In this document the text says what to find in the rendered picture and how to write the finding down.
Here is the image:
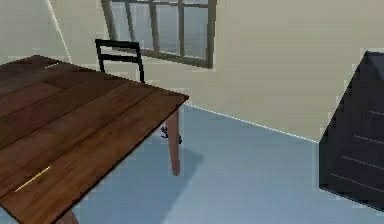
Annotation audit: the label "dark bookcase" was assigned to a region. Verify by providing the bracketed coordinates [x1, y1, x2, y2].
[318, 50, 384, 212]

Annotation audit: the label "grey framed window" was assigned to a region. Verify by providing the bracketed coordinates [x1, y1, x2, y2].
[100, 0, 218, 70]

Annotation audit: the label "black chair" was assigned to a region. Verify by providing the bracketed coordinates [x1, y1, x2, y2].
[94, 38, 183, 145]

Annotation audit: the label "brown wooden table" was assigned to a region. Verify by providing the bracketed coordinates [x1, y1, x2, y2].
[0, 54, 190, 224]

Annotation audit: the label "thin yellow pencil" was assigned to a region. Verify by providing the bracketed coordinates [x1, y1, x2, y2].
[13, 165, 52, 193]

